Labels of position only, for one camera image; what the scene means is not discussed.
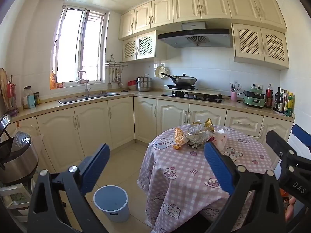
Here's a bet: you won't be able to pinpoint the black gas hob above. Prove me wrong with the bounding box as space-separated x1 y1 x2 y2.
160 90 225 104

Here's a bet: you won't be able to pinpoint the wooden cutting board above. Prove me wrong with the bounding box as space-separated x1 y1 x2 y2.
0 68 11 110

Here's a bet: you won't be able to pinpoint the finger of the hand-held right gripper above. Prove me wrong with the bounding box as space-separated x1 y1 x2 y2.
266 130 311 180
292 124 311 149

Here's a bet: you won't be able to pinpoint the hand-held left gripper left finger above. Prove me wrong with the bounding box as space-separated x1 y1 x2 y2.
27 143 111 233

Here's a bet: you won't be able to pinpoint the red white checked wrapper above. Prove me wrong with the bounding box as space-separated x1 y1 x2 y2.
211 129 229 149

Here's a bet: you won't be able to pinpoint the pink checked tablecloth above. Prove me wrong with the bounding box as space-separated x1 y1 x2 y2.
137 125 274 233

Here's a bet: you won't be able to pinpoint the crumpled silver wrapper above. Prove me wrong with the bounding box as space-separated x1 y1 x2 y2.
186 123 215 148

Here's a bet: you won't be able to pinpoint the steel wok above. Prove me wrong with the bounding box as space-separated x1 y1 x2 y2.
159 72 198 86

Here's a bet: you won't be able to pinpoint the cream base cabinets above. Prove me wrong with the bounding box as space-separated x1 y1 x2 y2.
5 97 294 173

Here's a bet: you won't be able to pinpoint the row of condiment bottles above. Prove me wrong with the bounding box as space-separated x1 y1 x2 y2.
265 84 295 116

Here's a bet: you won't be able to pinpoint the steel rice cooker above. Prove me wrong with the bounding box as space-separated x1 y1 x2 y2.
0 115 39 185

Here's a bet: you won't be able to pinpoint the steel steamer pot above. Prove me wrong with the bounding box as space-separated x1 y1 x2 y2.
135 74 153 92

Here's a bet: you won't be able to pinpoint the orange snack packet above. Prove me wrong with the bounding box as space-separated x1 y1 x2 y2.
173 127 186 150

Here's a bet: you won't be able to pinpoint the person's right hand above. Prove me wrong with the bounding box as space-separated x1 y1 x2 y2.
283 196 298 224

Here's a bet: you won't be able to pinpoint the white perforated plate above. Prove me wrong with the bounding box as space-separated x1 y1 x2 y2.
155 65 167 80

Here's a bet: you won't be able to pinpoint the small lattice door cabinet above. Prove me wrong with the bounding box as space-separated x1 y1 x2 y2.
122 31 157 63

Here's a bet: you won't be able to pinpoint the window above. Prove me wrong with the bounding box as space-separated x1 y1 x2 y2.
50 5 109 88

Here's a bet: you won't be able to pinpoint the cream wall cabinets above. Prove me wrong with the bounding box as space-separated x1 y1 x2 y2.
119 0 288 40

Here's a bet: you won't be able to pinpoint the steel sink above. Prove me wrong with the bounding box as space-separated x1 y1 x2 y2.
58 92 121 105

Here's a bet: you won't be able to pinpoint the wall utensil rack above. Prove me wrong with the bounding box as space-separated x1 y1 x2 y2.
105 55 128 68

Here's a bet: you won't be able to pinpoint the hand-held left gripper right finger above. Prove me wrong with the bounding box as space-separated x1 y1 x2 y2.
204 141 286 233

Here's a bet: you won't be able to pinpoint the blue trash bin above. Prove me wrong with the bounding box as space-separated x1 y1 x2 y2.
93 185 130 223

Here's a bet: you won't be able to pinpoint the green electric cooker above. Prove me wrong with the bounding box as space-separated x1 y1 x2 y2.
243 90 266 109

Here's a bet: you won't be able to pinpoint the steel faucet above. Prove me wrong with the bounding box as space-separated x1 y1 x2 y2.
77 71 92 98

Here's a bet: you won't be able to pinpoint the white shelf cart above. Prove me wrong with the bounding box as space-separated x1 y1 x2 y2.
0 182 34 224

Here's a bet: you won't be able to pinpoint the large lattice door cabinet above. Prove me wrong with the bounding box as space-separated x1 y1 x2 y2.
231 23 289 70

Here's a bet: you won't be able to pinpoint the range hood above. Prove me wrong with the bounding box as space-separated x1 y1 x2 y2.
157 21 234 49

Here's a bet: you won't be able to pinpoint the wire rack with red tools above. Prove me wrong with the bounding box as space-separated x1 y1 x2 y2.
6 75 19 116

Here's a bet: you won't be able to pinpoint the glass jar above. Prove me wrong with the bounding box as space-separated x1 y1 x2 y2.
23 86 34 109

